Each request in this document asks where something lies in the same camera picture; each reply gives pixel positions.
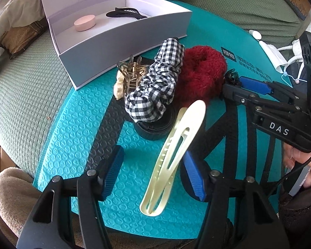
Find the black white gingham scrunchie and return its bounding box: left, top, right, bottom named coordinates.
left=125, top=38, right=185, bottom=123

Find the right hand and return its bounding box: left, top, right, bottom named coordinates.
left=283, top=143, right=311, bottom=189

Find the white clothes hanger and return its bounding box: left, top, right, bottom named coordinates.
left=277, top=39, right=307, bottom=88

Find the cream bead hair clip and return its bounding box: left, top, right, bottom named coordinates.
left=113, top=71, right=125, bottom=100

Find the white tube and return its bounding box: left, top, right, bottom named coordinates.
left=248, top=29, right=262, bottom=40

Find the brown pillow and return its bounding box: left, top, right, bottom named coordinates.
left=0, top=19, right=48, bottom=60

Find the pink round case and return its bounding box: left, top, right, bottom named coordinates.
left=73, top=15, right=96, bottom=32

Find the lavender gift box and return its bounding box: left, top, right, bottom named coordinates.
left=41, top=0, right=192, bottom=89

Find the black hair band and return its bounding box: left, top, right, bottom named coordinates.
left=134, top=106, right=177, bottom=140

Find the beige plush toy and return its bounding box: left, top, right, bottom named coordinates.
left=0, top=166, right=84, bottom=248

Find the black long hair clip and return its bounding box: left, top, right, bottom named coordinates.
left=106, top=7, right=147, bottom=20

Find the green bed cover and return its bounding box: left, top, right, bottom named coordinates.
left=0, top=0, right=307, bottom=175

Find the red fluffy scrunchie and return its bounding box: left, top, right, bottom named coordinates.
left=174, top=46, right=227, bottom=107

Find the small black pearl hair clip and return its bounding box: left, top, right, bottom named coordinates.
left=224, top=69, right=242, bottom=86

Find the white face mask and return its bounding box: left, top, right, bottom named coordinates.
left=258, top=40, right=288, bottom=74

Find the cream long hair clip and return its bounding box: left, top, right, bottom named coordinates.
left=139, top=100, right=206, bottom=216

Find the gold metal claw clip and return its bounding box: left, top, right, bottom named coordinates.
left=117, top=55, right=150, bottom=97

